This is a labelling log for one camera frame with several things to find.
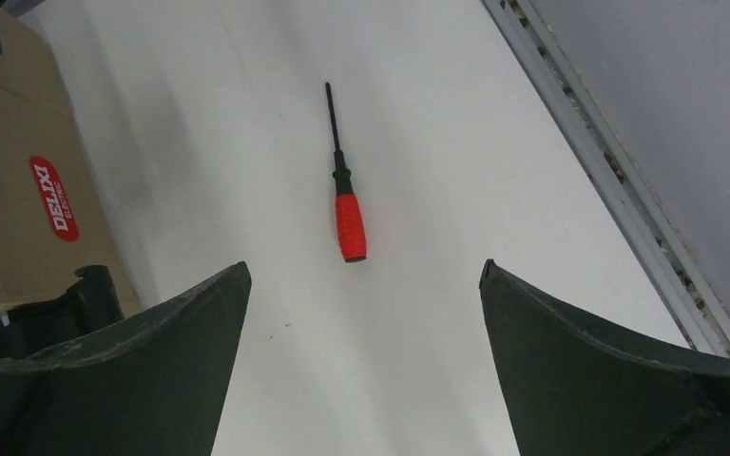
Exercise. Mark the tan plastic storage bin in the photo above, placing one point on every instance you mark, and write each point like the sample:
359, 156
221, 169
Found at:
52, 222

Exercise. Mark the aluminium frame rail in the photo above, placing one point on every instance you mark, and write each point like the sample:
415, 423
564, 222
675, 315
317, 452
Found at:
687, 294

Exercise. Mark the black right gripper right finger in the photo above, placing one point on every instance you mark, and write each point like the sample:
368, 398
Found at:
575, 383

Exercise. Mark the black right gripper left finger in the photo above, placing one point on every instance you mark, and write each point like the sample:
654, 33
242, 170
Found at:
152, 384

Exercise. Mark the red handled black screwdriver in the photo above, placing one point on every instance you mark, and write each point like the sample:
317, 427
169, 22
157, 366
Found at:
350, 230

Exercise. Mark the black bin latch near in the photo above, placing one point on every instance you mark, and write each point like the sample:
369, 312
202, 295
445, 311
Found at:
85, 307

